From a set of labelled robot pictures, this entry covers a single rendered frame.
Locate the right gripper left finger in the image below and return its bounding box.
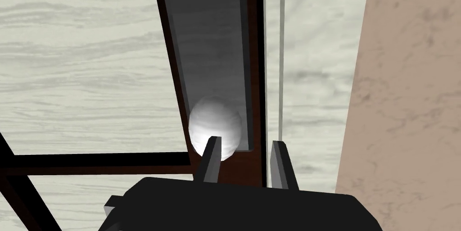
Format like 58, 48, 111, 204
196, 136, 222, 184

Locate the white round door knob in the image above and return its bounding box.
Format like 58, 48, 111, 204
188, 95, 243, 162

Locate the grey door leaf, dark brown edge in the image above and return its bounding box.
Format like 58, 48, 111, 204
150, 0, 268, 188

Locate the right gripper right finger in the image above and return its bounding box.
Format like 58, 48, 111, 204
270, 140, 300, 191

